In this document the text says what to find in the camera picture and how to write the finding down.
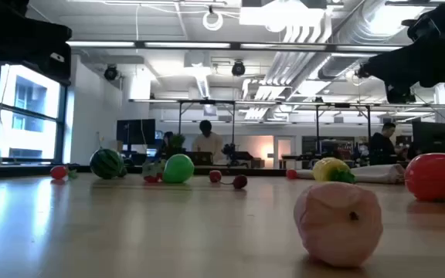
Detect large red tomato toy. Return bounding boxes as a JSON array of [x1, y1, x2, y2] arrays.
[[404, 152, 445, 202]]

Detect striped green watermelon toy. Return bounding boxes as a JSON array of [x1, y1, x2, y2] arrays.
[[89, 147, 125, 180]]

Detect red strawberry toy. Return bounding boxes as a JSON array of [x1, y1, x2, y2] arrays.
[[141, 159, 165, 184]]

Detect pale pink peach toy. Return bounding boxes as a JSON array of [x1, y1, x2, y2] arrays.
[[293, 181, 384, 269]]

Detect green apple toy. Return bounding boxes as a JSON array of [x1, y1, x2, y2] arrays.
[[162, 153, 195, 185]]

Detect large window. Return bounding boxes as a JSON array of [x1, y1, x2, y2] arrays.
[[0, 63, 71, 165]]

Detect black computer monitor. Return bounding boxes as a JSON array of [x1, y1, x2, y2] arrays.
[[116, 118, 157, 146], [412, 121, 445, 154]]

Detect person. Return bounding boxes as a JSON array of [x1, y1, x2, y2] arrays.
[[161, 131, 175, 151], [191, 119, 226, 163], [368, 121, 406, 166]]

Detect pale pink folded towel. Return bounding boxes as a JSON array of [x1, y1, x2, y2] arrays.
[[294, 163, 406, 185]]

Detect small round red toy fruit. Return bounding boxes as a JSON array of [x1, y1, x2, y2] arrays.
[[49, 164, 69, 181]]

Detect overhead light beam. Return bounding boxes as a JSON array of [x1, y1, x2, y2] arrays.
[[66, 39, 405, 54]]

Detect black hanging camera rig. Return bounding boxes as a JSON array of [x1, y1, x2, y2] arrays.
[[386, 86, 416, 104], [355, 63, 372, 78]]

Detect silver ceiling duct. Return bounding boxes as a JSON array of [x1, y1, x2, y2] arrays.
[[317, 0, 405, 80]]

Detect black ceiling camera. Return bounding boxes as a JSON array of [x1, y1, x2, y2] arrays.
[[103, 64, 120, 82], [231, 59, 246, 77]]

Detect white cable coil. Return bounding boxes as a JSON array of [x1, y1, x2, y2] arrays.
[[202, 10, 224, 32]]

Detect black background workstation frame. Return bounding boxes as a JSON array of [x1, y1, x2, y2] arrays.
[[129, 98, 445, 155]]

